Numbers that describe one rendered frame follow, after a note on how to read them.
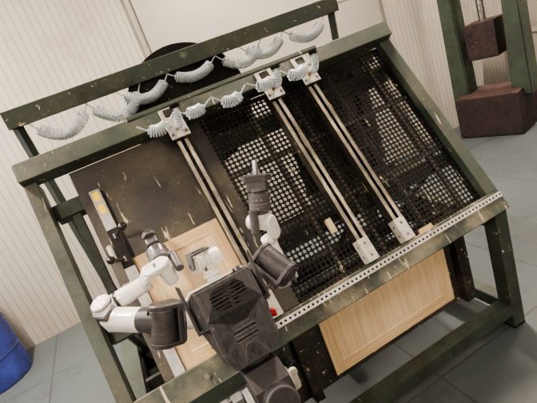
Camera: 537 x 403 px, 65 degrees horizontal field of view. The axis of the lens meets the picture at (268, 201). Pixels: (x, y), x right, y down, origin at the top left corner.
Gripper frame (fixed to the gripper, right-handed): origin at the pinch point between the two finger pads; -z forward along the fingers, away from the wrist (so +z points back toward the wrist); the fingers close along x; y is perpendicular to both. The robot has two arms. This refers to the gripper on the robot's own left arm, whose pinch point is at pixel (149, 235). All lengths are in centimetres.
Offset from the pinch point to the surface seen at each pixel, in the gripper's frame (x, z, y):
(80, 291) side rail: 16.5, -4.9, -36.6
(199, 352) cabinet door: 45, 34, -3
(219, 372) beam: 49, 46, 1
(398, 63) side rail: -5, -38, 174
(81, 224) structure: 7.2, -37.6, -26.1
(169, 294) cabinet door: 29.8, 9.3, -3.5
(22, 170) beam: -22, -55, -38
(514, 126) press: 207, -125, 457
